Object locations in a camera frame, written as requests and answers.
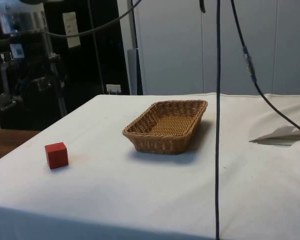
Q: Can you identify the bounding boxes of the red wooden cube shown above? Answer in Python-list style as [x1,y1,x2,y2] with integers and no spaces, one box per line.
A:
[44,141,70,170]

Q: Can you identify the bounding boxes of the brown wicker basket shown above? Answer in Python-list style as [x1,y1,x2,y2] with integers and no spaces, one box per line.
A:
[122,99,209,155]

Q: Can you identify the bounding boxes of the black cable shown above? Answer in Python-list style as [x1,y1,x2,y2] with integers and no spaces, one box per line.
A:
[230,0,300,141]
[38,0,143,39]
[214,0,221,240]

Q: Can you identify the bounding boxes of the pale lockers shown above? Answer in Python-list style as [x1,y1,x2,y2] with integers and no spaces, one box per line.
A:
[116,0,300,96]

